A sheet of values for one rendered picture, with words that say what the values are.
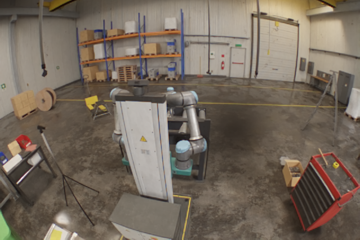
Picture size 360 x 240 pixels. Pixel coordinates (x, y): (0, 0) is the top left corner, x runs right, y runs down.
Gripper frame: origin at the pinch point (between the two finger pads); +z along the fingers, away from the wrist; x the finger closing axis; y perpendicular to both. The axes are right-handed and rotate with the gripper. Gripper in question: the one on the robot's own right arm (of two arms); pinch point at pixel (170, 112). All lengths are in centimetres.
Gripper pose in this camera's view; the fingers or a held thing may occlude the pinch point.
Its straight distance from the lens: 184.2
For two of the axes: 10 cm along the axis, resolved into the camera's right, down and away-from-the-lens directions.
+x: -9.9, -0.3, 1.1
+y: 1.1, -3.7, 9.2
